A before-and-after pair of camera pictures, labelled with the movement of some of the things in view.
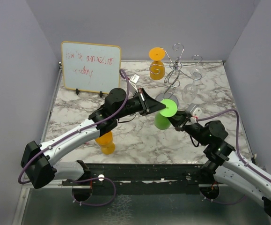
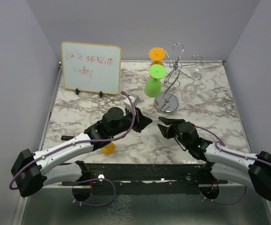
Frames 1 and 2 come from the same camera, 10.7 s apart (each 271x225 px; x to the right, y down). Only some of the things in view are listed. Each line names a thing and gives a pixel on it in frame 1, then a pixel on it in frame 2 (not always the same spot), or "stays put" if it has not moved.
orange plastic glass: (157, 71) stays put
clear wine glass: (190, 91) stays put
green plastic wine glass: (161, 120) → (152, 87)
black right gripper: (180, 120) → (167, 131)
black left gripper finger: (152, 105) → (141, 121)
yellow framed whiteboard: (91, 67) stays put
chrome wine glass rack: (172, 80) stays put
